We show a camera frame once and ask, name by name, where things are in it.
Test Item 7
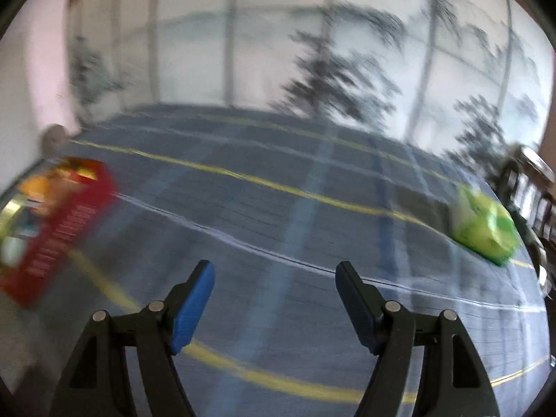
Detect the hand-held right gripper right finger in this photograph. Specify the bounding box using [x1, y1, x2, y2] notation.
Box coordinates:
[335, 261, 500, 417]

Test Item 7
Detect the green tissue pack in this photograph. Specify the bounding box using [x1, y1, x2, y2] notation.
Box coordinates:
[452, 185, 521, 267]

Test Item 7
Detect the round grey disc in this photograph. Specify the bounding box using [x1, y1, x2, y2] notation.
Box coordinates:
[41, 124, 69, 153]

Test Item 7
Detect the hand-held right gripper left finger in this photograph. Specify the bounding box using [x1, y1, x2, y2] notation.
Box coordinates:
[51, 260, 215, 417]

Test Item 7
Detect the ink landscape folding screen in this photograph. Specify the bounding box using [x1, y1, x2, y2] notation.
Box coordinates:
[65, 0, 556, 174]

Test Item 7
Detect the red tin box gold interior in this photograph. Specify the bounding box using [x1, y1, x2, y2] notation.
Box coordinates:
[0, 158, 117, 309]

